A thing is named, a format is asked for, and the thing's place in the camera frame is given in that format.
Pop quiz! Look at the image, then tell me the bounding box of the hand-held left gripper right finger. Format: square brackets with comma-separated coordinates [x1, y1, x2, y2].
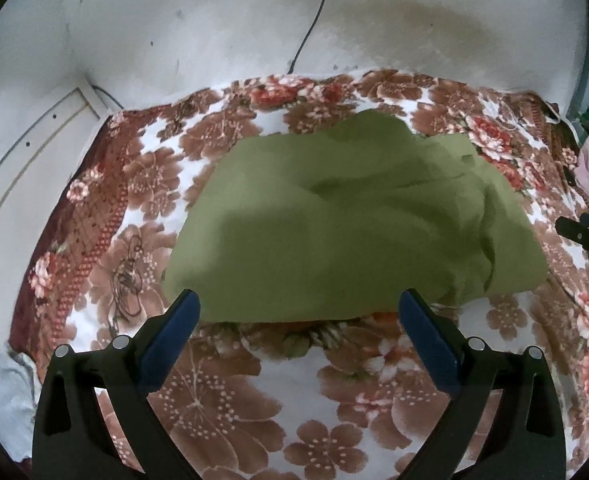
[397, 287, 569, 480]

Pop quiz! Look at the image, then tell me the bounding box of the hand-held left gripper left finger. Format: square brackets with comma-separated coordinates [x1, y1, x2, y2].
[32, 287, 202, 480]

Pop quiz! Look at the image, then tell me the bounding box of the green garment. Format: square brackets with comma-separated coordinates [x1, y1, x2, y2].
[162, 109, 549, 325]

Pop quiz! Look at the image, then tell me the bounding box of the floral brown blanket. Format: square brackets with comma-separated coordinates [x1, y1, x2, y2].
[8, 67, 589, 480]

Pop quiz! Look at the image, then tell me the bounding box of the light blue cloth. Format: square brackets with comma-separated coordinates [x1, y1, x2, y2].
[0, 349, 42, 463]

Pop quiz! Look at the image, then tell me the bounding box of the white door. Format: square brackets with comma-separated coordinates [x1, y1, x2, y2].
[0, 84, 111, 266]

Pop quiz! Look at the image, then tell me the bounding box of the thin black earphone cable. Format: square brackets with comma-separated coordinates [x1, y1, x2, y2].
[108, 234, 148, 333]

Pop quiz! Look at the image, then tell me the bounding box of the white strap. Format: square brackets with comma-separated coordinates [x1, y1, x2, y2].
[549, 101, 574, 127]

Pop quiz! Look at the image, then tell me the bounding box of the black wall cable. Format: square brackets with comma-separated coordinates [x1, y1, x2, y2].
[285, 0, 338, 75]

